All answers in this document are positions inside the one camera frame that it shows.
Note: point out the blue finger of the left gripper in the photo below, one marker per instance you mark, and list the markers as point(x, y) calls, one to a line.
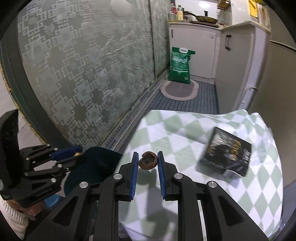
point(66, 153)

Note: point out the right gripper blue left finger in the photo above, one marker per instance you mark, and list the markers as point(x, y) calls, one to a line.
point(133, 179)

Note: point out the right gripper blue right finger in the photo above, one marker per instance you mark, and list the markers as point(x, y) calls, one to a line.
point(162, 174)

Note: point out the brown walnut shell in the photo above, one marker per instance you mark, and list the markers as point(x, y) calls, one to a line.
point(148, 161)

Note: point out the black printed carton box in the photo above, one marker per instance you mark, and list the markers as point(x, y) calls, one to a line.
point(227, 154)

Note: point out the white kitchen cabinet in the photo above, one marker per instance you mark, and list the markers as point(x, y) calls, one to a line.
point(231, 58)

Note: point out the person's left hand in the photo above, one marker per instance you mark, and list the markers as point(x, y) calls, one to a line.
point(33, 210)

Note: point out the white knit left sleeve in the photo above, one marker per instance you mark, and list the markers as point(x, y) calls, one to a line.
point(15, 216)

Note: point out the oval grey floor mat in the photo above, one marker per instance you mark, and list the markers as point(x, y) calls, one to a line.
point(179, 91)

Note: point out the striped blue floor rug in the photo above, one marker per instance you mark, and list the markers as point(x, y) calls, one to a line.
point(206, 101)

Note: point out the patterned glass sliding door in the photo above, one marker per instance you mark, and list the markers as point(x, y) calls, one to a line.
point(80, 72)

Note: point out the green rice bag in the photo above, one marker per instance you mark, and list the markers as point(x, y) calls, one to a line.
point(180, 69)

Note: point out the clear plastic container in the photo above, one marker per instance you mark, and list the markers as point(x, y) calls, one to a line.
point(262, 147)

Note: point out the silver refrigerator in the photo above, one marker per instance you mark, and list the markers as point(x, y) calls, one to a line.
point(275, 100)

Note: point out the frying pan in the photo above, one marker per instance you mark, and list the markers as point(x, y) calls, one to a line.
point(205, 18)

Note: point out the cooking oil bottle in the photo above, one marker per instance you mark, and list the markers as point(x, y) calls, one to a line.
point(173, 13)

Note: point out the yellow sauce bottle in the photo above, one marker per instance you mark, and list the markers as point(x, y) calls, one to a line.
point(180, 13)

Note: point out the yellow hanging cloth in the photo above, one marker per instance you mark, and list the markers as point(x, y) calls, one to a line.
point(253, 8)

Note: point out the wall spice rack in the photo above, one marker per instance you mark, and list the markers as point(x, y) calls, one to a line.
point(223, 4)

